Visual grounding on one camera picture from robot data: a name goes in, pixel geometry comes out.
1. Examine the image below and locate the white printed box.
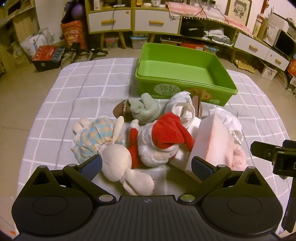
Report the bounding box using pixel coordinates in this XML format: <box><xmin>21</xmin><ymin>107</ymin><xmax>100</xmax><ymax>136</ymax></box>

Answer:
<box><xmin>256</xmin><ymin>60</ymin><xmax>278</xmax><ymax>81</ymax></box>

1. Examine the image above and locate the pink-tinted white sponge block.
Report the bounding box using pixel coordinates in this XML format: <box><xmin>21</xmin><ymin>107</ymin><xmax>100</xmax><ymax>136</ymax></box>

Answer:
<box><xmin>185</xmin><ymin>115</ymin><xmax>235</xmax><ymax>183</ymax></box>

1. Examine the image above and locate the wooden shelf unit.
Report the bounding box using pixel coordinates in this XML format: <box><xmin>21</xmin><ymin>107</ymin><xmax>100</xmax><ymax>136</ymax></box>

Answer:
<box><xmin>0</xmin><ymin>0</ymin><xmax>41</xmax><ymax>72</ymax></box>

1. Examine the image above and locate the wooden drawer cabinet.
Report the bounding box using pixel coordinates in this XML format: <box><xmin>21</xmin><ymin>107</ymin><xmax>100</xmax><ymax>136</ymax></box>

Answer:
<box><xmin>84</xmin><ymin>0</ymin><xmax>183</xmax><ymax>49</ymax></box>

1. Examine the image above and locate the white red-print bottle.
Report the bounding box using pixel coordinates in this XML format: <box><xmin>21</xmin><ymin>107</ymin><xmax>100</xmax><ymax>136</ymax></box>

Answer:
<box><xmin>253</xmin><ymin>13</ymin><xmax>265</xmax><ymax>37</ymax></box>

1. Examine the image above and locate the framed cartoon picture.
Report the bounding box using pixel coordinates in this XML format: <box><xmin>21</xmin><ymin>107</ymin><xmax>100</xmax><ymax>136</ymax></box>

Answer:
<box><xmin>228</xmin><ymin>0</ymin><xmax>252</xmax><ymax>26</ymax></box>

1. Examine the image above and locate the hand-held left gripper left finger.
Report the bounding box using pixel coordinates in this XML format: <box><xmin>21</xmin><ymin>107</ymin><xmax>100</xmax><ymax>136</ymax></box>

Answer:
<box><xmin>30</xmin><ymin>154</ymin><xmax>115</xmax><ymax>204</ymax></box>

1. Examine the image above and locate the white drawer wooden handle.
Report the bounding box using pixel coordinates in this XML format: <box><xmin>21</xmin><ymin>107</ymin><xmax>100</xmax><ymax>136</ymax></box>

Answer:
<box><xmin>234</xmin><ymin>32</ymin><xmax>271</xmax><ymax>55</ymax></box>
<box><xmin>266</xmin><ymin>49</ymin><xmax>290</xmax><ymax>71</ymax></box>
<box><xmin>88</xmin><ymin>10</ymin><xmax>132</xmax><ymax>32</ymax></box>
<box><xmin>134</xmin><ymin>10</ymin><xmax>180</xmax><ymax>33</ymax></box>

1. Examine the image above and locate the orange snack bucket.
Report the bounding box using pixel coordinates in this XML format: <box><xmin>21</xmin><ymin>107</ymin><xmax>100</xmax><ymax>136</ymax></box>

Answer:
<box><xmin>60</xmin><ymin>20</ymin><xmax>88</xmax><ymax>48</ymax></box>

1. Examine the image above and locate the brown round puff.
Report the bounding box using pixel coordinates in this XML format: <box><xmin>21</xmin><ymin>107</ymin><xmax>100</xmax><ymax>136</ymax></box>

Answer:
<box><xmin>192</xmin><ymin>95</ymin><xmax>204</xmax><ymax>118</ymax></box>
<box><xmin>112</xmin><ymin>100</ymin><xmax>133</xmax><ymax>118</ymax></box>

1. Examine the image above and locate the white plush red hat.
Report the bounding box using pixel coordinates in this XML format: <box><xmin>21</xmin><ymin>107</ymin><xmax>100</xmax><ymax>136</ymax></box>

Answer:
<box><xmin>128</xmin><ymin>112</ymin><xmax>195</xmax><ymax>168</ymax></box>

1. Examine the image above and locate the pile of papers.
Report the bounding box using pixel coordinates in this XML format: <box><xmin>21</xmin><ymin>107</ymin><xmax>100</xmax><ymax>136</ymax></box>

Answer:
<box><xmin>205</xmin><ymin>29</ymin><xmax>233</xmax><ymax>45</ymax></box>

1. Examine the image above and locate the white cloth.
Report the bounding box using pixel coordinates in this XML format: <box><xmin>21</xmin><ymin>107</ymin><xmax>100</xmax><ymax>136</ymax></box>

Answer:
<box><xmin>164</xmin><ymin>91</ymin><xmax>201</xmax><ymax>130</ymax></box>
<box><xmin>209</xmin><ymin>107</ymin><xmax>243</xmax><ymax>145</ymax></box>

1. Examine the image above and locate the grey checked tablecloth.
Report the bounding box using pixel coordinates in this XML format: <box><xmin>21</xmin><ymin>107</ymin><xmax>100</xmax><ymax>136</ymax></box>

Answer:
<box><xmin>16</xmin><ymin>57</ymin><xmax>292</xmax><ymax>232</ymax></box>

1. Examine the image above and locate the red flat box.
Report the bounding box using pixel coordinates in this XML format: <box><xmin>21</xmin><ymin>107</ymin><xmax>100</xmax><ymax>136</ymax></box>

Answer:
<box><xmin>180</xmin><ymin>42</ymin><xmax>205</xmax><ymax>52</ymax></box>

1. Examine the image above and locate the grey-green plush toy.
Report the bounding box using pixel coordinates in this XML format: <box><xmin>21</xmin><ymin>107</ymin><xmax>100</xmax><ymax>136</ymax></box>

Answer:
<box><xmin>128</xmin><ymin>93</ymin><xmax>161</xmax><ymax>124</ymax></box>

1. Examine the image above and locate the purple ball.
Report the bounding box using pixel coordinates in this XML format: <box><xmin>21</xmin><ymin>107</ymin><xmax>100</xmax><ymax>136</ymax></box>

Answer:
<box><xmin>71</xmin><ymin>3</ymin><xmax>85</xmax><ymax>21</ymax></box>

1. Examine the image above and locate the white microwave oven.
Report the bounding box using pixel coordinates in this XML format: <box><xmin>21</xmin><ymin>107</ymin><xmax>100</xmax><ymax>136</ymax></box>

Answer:
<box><xmin>273</xmin><ymin>29</ymin><xmax>296</xmax><ymax>57</ymax></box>

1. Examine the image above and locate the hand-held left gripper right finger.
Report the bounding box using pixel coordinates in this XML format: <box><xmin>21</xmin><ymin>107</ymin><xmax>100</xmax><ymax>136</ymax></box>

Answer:
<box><xmin>179</xmin><ymin>156</ymin><xmax>266</xmax><ymax>204</ymax></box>

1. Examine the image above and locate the black case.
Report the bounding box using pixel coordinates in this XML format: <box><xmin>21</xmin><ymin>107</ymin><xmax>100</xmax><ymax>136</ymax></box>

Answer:
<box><xmin>180</xmin><ymin>20</ymin><xmax>205</xmax><ymax>37</ymax></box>

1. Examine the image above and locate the green plastic bin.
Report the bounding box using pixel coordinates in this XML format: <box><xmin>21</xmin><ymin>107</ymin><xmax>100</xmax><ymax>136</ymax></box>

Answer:
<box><xmin>135</xmin><ymin>42</ymin><xmax>238</xmax><ymax>107</ymax></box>

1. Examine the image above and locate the red printed box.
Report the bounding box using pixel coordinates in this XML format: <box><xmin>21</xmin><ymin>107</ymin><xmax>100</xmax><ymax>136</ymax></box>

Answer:
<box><xmin>32</xmin><ymin>45</ymin><xmax>64</xmax><ymax>72</ymax></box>

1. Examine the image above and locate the pink fluffy plush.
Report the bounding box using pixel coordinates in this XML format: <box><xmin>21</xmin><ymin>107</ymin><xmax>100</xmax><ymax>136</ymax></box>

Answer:
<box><xmin>230</xmin><ymin>144</ymin><xmax>249</xmax><ymax>171</ymax></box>

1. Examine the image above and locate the plain white sponge block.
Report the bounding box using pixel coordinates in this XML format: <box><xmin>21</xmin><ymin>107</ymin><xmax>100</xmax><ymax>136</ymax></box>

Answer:
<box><xmin>170</xmin><ymin>117</ymin><xmax>205</xmax><ymax>173</ymax></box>

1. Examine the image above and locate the yellow egg carton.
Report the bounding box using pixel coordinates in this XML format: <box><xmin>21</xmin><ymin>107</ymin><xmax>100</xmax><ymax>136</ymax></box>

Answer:
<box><xmin>234</xmin><ymin>59</ymin><xmax>257</xmax><ymax>73</ymax></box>

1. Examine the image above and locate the pink tasselled runner cloth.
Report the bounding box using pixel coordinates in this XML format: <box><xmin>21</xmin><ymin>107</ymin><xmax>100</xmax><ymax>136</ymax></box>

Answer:
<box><xmin>166</xmin><ymin>1</ymin><xmax>255</xmax><ymax>37</ymax></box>

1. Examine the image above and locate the wooden curved console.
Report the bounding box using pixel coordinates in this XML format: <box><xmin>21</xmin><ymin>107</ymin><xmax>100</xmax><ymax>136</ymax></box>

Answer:
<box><xmin>180</xmin><ymin>14</ymin><xmax>296</xmax><ymax>72</ymax></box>

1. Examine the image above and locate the cream bunny plush blue dress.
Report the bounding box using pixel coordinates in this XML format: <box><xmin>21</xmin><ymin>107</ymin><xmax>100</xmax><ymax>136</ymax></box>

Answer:
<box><xmin>71</xmin><ymin>116</ymin><xmax>155</xmax><ymax>196</ymax></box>

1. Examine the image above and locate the white plastic bag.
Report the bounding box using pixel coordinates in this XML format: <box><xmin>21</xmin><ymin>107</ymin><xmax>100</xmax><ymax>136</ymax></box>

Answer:
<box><xmin>20</xmin><ymin>28</ymin><xmax>55</xmax><ymax>58</ymax></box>

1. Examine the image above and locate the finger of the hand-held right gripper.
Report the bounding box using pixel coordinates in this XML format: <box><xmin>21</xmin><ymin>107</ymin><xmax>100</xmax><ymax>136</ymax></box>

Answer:
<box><xmin>250</xmin><ymin>141</ymin><xmax>281</xmax><ymax>160</ymax></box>

